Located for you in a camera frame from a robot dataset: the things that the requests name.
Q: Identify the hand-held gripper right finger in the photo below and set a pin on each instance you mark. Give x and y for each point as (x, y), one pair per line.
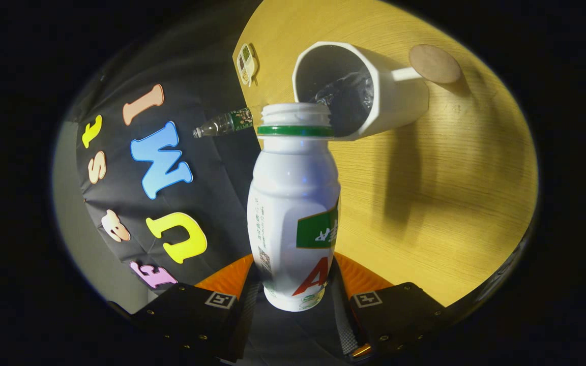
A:
(400, 315)

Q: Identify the wooden table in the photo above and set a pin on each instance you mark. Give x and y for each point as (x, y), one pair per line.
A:
(425, 203)

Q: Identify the white divided snack tray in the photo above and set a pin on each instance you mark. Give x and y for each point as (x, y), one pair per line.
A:
(246, 63)

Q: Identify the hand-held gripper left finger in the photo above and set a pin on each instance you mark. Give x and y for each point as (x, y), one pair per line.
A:
(181, 315)

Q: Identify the clear plastic water bottle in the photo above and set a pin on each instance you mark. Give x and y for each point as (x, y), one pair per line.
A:
(227, 123)

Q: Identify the black backdrop cloth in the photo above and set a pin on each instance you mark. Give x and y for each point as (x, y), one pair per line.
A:
(216, 173)

